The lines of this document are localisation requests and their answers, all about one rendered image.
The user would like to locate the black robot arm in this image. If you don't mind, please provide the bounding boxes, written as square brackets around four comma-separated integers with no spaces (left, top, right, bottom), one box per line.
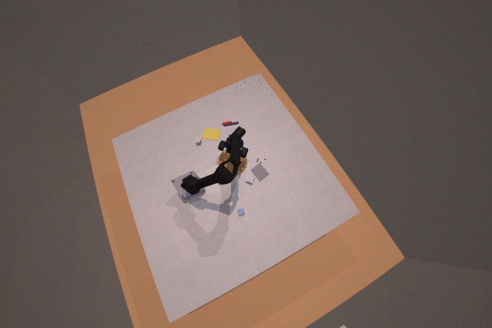
[181,126,246,195]

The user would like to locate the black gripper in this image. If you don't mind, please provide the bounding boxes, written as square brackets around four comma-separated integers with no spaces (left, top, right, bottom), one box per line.
[218,141,248,158]

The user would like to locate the orange round board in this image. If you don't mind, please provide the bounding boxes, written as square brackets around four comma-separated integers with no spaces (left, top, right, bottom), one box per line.
[218,150,247,175]

